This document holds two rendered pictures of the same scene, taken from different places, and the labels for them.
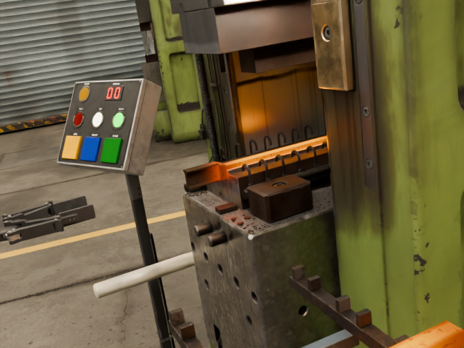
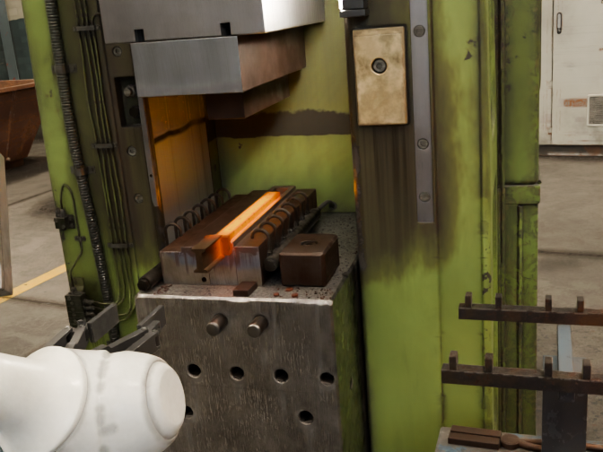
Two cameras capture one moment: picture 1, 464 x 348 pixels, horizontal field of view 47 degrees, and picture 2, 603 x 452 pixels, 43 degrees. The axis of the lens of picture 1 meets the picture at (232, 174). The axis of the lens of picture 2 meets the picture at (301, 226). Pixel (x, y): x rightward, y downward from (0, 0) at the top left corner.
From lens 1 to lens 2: 0.95 m
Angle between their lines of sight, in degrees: 47
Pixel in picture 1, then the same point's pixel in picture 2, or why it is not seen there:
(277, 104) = (182, 166)
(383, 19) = (450, 52)
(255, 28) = (257, 63)
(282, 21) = (269, 56)
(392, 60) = (460, 90)
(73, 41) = not seen: outside the picture
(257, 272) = (336, 343)
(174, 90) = not seen: outside the picture
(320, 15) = (369, 47)
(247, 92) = (161, 152)
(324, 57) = (373, 91)
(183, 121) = not seen: outside the picture
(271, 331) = (342, 413)
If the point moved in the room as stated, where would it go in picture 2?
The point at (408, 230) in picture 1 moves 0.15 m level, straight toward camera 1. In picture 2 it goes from (473, 253) to (535, 273)
